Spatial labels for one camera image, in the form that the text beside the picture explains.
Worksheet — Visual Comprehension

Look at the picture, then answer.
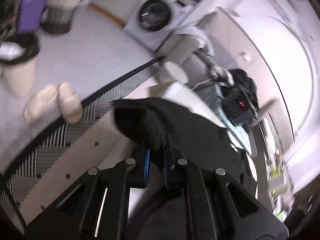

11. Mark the black knit sweater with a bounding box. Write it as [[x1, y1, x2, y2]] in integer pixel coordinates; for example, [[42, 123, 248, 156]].
[[113, 98, 257, 196]]

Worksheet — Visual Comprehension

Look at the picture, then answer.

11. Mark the black clothes pile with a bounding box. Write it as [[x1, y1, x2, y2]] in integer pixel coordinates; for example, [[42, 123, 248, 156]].
[[229, 69, 259, 110]]

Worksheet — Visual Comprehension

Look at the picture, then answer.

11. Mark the checkered teal tablecloth box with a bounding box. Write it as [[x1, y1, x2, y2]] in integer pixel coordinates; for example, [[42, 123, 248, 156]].
[[196, 85, 252, 156]]

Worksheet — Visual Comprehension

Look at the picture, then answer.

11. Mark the dark electric pressure cooker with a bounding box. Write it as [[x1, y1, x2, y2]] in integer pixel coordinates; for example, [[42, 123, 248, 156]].
[[221, 88, 257, 126]]

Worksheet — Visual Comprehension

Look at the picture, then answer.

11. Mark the white round bowl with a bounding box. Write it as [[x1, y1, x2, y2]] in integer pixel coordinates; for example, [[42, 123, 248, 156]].
[[156, 61, 189, 84]]

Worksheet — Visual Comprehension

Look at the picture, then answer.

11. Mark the beige slipper right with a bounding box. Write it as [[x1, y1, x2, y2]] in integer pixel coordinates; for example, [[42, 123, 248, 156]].
[[57, 82, 83, 124]]

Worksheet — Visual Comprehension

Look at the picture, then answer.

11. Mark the beige sofa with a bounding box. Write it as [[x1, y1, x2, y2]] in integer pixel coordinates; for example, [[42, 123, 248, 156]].
[[156, 30, 207, 66]]

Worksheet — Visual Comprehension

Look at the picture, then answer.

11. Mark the striped grey rug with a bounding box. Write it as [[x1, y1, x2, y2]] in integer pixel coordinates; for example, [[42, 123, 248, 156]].
[[3, 57, 162, 205]]

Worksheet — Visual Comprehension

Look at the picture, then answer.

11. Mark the white washing machine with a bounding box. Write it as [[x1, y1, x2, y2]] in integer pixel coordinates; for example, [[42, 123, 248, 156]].
[[123, 0, 196, 51]]

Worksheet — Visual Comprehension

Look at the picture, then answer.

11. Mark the striped waste basket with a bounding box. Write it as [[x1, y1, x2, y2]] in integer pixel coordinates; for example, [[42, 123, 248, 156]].
[[41, 0, 81, 35]]

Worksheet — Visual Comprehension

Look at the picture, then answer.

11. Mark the purple cloth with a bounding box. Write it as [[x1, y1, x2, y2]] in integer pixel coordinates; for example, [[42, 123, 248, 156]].
[[16, 0, 46, 33]]

